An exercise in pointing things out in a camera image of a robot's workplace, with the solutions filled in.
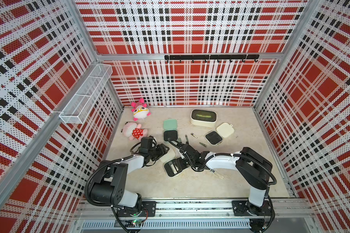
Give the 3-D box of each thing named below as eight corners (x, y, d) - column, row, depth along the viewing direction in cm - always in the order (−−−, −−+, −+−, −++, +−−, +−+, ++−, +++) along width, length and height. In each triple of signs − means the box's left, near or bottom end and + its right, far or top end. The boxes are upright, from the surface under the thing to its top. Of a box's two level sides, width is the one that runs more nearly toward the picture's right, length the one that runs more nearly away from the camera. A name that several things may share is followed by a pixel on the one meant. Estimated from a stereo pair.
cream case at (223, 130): (213, 149, 97) (214, 147, 95) (201, 137, 103) (201, 135, 101) (237, 131, 106) (238, 129, 104) (224, 121, 113) (225, 119, 111)
